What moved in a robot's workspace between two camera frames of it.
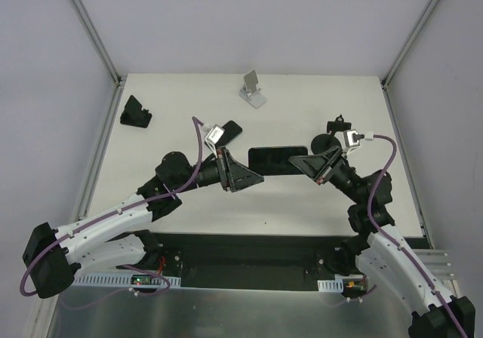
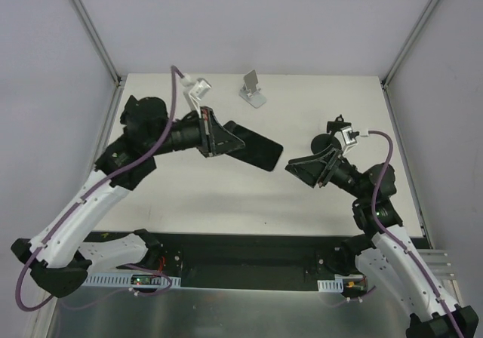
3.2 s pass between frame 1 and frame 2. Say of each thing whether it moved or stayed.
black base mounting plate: stayed
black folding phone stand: stayed
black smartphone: moved
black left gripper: moved
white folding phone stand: stayed
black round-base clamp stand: stayed
